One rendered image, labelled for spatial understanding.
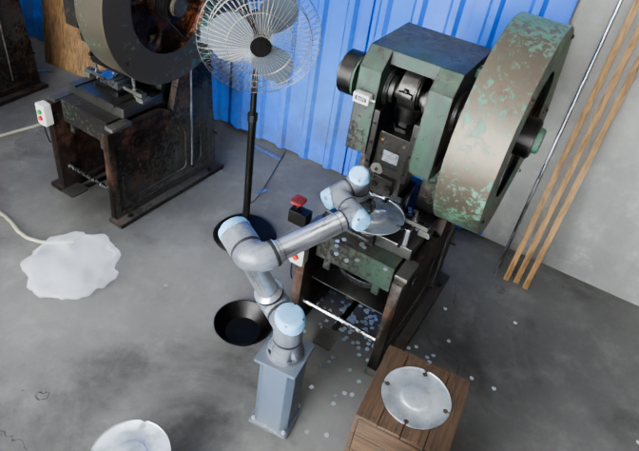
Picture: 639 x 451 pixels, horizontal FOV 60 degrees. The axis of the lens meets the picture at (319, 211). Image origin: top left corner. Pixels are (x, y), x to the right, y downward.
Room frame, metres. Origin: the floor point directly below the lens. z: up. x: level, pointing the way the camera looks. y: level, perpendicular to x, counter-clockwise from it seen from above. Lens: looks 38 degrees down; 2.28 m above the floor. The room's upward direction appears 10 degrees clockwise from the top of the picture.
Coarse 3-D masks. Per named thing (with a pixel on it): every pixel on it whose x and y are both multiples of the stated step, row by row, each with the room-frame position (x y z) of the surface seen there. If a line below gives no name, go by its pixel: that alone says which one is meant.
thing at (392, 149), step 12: (396, 120) 2.18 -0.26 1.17; (384, 132) 2.06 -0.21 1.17; (396, 132) 2.07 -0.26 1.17; (408, 132) 2.07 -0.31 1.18; (384, 144) 2.05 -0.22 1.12; (396, 144) 2.03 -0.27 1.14; (408, 144) 2.01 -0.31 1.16; (384, 156) 2.04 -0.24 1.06; (396, 156) 2.02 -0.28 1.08; (372, 168) 2.05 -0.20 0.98; (384, 168) 2.04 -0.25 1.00; (396, 168) 2.02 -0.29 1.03; (372, 180) 2.02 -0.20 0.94; (384, 180) 2.00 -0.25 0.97; (396, 180) 2.01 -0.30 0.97; (408, 180) 2.09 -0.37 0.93; (384, 192) 2.00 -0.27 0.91; (396, 192) 2.01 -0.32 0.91
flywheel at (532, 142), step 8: (544, 88) 2.23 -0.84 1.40; (536, 104) 2.19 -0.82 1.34; (528, 120) 1.89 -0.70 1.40; (536, 120) 1.90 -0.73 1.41; (528, 128) 1.86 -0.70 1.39; (536, 128) 1.85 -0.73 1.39; (544, 128) 1.90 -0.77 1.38; (520, 136) 1.85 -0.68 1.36; (528, 136) 1.84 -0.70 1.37; (536, 136) 1.86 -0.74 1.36; (544, 136) 1.90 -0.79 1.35; (520, 144) 1.84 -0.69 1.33; (528, 144) 1.83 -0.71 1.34; (536, 144) 1.84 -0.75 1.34; (512, 152) 1.87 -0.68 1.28; (520, 152) 1.84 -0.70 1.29; (528, 152) 1.83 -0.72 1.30; (536, 152) 1.87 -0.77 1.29; (512, 160) 2.11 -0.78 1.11; (504, 176) 2.07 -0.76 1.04
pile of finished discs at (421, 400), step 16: (400, 368) 1.51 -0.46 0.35; (416, 368) 1.53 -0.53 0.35; (384, 384) 1.42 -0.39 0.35; (400, 384) 1.43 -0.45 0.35; (416, 384) 1.44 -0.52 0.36; (432, 384) 1.46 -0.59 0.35; (384, 400) 1.35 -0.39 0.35; (400, 400) 1.36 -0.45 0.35; (416, 400) 1.37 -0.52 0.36; (432, 400) 1.38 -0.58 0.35; (448, 400) 1.40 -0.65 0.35; (400, 416) 1.29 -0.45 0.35; (416, 416) 1.30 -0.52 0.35; (432, 416) 1.31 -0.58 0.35; (448, 416) 1.32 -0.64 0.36
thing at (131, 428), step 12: (132, 420) 1.14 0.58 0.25; (108, 432) 1.08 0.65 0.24; (120, 432) 1.09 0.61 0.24; (132, 432) 1.10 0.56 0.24; (144, 432) 1.10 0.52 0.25; (156, 432) 1.11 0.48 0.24; (96, 444) 1.03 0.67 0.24; (108, 444) 1.03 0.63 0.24; (120, 444) 1.04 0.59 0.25; (132, 444) 1.05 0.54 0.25; (144, 444) 1.05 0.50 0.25; (156, 444) 1.06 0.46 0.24; (168, 444) 1.07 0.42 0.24
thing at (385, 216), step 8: (376, 200) 2.11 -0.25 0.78; (376, 208) 2.03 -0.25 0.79; (384, 208) 2.05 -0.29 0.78; (392, 208) 2.06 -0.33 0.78; (400, 208) 2.06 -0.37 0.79; (376, 216) 1.98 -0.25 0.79; (384, 216) 1.99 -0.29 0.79; (392, 216) 2.00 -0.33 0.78; (400, 216) 2.01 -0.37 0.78; (376, 224) 1.93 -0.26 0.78; (384, 224) 1.94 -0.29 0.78; (392, 224) 1.95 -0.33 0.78; (400, 224) 1.96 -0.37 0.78; (368, 232) 1.86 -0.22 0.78; (376, 232) 1.87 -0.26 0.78; (384, 232) 1.88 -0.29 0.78; (392, 232) 1.88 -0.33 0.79
